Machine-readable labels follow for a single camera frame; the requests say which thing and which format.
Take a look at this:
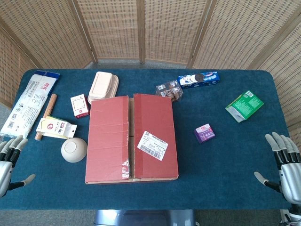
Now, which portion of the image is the beige round bowl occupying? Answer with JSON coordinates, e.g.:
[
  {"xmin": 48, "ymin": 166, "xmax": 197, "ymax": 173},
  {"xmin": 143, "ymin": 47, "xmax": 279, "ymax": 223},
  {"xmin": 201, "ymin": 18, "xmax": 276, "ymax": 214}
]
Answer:
[{"xmin": 61, "ymin": 137, "xmax": 88, "ymax": 163}]

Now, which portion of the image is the wooden rolling pin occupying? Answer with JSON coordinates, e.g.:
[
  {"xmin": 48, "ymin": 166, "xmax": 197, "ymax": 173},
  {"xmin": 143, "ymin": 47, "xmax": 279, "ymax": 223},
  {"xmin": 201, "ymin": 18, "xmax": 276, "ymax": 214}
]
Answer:
[{"xmin": 34, "ymin": 93, "xmax": 58, "ymax": 141}]

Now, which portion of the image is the white yellow hang-tab carton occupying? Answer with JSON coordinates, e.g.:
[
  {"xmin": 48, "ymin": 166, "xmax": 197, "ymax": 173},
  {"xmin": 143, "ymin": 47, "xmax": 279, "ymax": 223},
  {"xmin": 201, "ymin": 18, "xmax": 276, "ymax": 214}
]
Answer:
[{"xmin": 35, "ymin": 115, "xmax": 78, "ymax": 139}]

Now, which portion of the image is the long white noodle package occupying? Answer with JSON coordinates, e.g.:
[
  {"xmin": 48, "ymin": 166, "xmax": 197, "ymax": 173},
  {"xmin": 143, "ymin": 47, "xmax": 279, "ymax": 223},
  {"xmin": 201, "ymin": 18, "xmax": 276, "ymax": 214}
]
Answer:
[{"xmin": 0, "ymin": 72, "xmax": 61, "ymax": 142}]

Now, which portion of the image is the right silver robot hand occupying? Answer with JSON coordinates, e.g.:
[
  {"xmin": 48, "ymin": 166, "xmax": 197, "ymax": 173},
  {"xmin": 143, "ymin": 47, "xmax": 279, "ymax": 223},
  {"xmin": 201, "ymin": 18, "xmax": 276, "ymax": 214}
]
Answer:
[{"xmin": 253, "ymin": 131, "xmax": 301, "ymax": 205}]

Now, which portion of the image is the small white red box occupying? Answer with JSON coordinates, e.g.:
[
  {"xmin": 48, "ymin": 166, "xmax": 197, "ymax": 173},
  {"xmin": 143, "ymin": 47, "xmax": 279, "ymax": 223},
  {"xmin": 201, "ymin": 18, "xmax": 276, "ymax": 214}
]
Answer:
[{"xmin": 70, "ymin": 94, "xmax": 90, "ymax": 118}]

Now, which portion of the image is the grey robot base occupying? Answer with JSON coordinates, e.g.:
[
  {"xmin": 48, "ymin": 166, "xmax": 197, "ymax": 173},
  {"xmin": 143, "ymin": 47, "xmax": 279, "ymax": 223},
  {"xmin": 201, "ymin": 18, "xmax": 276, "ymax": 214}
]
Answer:
[{"xmin": 94, "ymin": 209, "xmax": 196, "ymax": 226}]

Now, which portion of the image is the small purple box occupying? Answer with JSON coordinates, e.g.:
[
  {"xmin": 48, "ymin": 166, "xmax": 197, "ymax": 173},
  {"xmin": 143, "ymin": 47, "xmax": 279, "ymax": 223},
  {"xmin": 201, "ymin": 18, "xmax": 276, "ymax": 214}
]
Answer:
[{"xmin": 194, "ymin": 122, "xmax": 216, "ymax": 144}]

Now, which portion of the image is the green foil pouch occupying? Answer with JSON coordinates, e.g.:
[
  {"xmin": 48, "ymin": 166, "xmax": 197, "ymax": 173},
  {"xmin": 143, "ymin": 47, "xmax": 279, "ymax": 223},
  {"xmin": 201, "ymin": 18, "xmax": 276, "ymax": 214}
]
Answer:
[{"xmin": 225, "ymin": 89, "xmax": 265, "ymax": 123}]

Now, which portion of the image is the woven bamboo folding screen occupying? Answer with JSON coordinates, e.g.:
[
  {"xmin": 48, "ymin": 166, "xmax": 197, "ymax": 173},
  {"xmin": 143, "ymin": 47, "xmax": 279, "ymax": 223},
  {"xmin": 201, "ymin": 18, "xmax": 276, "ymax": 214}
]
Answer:
[{"xmin": 0, "ymin": 0, "xmax": 301, "ymax": 144}]

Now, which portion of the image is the red cardboard box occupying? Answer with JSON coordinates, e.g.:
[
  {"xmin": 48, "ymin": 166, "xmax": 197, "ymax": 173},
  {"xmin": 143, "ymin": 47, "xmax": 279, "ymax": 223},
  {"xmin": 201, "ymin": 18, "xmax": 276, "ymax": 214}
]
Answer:
[{"xmin": 85, "ymin": 93, "xmax": 179, "ymax": 185}]

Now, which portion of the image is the beige lidded lunch container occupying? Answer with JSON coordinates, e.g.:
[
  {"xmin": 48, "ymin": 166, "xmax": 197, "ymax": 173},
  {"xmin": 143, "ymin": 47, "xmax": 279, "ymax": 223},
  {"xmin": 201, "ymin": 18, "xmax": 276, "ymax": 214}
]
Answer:
[{"xmin": 87, "ymin": 71, "xmax": 119, "ymax": 105}]

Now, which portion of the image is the blue tablecloth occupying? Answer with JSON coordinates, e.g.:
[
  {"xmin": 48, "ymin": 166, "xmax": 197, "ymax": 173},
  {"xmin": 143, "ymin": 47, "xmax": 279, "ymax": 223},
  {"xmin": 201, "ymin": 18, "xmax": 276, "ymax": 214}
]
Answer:
[{"xmin": 0, "ymin": 68, "xmax": 292, "ymax": 210}]

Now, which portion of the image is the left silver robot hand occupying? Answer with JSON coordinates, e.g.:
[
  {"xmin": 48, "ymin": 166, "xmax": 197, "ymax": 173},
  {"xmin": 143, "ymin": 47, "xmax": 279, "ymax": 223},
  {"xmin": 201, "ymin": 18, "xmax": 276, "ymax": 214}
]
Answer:
[{"xmin": 0, "ymin": 134, "xmax": 36, "ymax": 198}]

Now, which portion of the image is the blue Oreo cookie pack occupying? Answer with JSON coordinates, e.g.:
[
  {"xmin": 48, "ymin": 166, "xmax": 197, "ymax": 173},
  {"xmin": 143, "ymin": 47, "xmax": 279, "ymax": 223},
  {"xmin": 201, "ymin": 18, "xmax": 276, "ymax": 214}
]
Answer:
[{"xmin": 176, "ymin": 71, "xmax": 222, "ymax": 89}]

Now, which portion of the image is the clear plastic snack package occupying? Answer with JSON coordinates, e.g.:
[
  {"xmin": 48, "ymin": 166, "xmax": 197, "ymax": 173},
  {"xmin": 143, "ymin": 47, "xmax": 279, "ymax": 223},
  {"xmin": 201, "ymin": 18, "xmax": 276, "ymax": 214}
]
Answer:
[{"xmin": 155, "ymin": 80, "xmax": 184, "ymax": 102}]

